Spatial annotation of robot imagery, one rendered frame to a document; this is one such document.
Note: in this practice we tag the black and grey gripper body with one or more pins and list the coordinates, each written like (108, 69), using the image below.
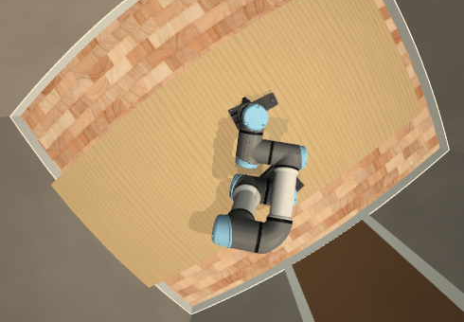
(235, 113)

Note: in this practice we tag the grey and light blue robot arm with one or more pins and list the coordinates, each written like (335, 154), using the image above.
(237, 229)

